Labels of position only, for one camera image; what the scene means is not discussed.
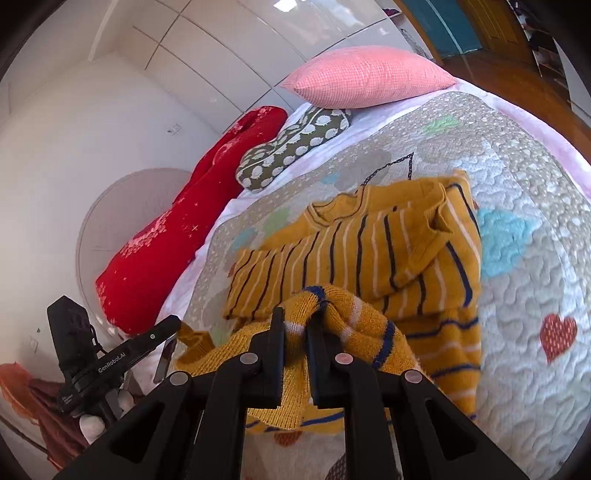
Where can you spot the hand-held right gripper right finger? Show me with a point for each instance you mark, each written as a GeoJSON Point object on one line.
{"type": "Point", "coordinates": [323, 369]}

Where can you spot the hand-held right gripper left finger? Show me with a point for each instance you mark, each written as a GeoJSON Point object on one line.
{"type": "Point", "coordinates": [272, 364]}

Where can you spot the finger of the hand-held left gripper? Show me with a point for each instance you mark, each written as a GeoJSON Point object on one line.
{"type": "Point", "coordinates": [164, 360]}

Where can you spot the yellow striped knit sweater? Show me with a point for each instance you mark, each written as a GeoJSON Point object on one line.
{"type": "Point", "coordinates": [369, 249]}

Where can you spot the person's left hand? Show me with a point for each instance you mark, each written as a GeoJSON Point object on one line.
{"type": "Point", "coordinates": [91, 425]}

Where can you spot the orange cloth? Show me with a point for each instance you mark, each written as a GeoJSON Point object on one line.
{"type": "Point", "coordinates": [16, 387]}

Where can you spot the dark red cloth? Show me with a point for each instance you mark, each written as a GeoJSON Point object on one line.
{"type": "Point", "coordinates": [55, 424]}

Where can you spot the red patterned blanket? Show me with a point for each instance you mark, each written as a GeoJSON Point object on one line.
{"type": "Point", "coordinates": [184, 221]}

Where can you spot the green sheep print pillow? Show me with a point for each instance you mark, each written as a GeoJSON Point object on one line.
{"type": "Point", "coordinates": [295, 147]}

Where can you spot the grey quilted bedspread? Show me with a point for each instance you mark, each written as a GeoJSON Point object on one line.
{"type": "Point", "coordinates": [531, 258]}

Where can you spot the pink checked pillow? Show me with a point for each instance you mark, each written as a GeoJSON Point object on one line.
{"type": "Point", "coordinates": [364, 76]}

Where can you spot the white glossy wardrobe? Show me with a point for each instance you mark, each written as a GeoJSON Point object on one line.
{"type": "Point", "coordinates": [231, 46]}

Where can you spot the teal panel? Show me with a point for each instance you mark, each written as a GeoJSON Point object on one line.
{"type": "Point", "coordinates": [438, 25]}

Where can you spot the wooden door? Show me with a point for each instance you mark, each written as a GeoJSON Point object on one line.
{"type": "Point", "coordinates": [496, 23]}

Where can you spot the white wall socket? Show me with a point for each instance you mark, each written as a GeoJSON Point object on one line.
{"type": "Point", "coordinates": [33, 344]}
{"type": "Point", "coordinates": [174, 129]}

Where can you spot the cluttered wall shelf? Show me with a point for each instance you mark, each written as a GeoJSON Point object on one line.
{"type": "Point", "coordinates": [542, 41]}

